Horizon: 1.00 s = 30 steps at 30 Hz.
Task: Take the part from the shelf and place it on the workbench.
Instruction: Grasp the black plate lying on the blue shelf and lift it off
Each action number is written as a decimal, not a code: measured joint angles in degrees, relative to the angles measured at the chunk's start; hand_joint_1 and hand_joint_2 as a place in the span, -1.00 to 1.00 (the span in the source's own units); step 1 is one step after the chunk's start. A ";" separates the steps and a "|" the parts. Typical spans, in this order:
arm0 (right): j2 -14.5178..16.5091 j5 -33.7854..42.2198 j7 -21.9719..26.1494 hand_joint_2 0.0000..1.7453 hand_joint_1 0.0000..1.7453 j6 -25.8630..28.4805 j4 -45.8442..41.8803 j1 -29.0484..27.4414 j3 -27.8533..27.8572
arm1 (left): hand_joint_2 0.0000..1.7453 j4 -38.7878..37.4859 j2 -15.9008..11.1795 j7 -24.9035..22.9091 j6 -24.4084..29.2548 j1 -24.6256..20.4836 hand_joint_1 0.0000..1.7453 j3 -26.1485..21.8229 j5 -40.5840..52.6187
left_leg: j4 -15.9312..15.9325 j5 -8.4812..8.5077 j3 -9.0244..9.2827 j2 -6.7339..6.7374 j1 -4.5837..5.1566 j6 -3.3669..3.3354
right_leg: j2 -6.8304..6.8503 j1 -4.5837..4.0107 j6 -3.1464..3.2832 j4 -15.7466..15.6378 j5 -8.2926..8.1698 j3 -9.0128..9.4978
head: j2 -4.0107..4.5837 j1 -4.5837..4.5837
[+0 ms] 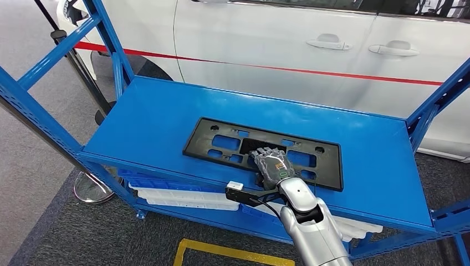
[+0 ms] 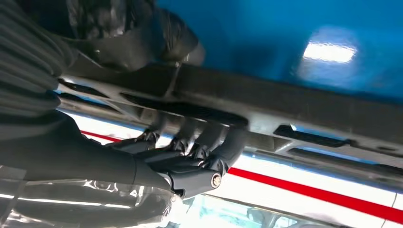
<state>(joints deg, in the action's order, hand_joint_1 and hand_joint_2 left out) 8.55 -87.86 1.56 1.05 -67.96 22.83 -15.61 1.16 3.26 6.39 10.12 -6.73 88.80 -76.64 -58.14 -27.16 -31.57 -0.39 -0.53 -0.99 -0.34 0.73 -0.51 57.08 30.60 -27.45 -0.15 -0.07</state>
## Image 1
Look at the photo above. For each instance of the black car tyre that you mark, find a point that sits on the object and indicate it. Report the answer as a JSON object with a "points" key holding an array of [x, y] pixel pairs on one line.
{"points": [[150, 69]]}

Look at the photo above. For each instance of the chrome stanchion post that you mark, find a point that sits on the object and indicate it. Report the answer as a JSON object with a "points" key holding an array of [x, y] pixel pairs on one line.
{"points": [[92, 189]]}

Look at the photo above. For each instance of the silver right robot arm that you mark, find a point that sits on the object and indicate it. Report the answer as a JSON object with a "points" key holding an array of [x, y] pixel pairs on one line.
{"points": [[312, 235]]}

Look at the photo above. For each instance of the black stanchion post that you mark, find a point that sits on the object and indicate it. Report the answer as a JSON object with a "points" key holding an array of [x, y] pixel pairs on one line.
{"points": [[58, 35]]}

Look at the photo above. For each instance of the black barrier belt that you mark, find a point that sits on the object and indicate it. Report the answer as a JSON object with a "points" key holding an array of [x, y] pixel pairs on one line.
{"points": [[46, 14]]}

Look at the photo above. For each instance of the blue plastic bin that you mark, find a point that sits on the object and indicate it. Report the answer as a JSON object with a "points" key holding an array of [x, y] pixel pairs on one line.
{"points": [[158, 183]]}

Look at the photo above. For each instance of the blue metal shelf rack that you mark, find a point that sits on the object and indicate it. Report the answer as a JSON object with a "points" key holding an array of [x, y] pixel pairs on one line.
{"points": [[165, 121]]}

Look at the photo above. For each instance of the white car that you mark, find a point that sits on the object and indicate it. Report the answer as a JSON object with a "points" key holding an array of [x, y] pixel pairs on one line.
{"points": [[257, 36]]}

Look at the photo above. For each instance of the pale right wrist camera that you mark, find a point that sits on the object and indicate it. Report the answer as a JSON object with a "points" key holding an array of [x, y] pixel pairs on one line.
{"points": [[235, 185]]}

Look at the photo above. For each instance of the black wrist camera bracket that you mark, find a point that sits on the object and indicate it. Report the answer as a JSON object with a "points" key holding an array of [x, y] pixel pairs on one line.
{"points": [[242, 196]]}

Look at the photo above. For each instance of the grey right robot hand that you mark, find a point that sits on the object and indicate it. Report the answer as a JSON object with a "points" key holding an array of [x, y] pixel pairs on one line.
{"points": [[273, 167]]}

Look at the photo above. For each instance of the white plastic tray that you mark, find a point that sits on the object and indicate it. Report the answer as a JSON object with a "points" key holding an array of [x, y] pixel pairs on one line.
{"points": [[352, 233], [191, 206], [367, 227], [183, 196]]}

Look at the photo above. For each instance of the black plastic frame part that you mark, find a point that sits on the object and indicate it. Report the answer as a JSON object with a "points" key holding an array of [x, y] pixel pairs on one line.
{"points": [[332, 165]]}

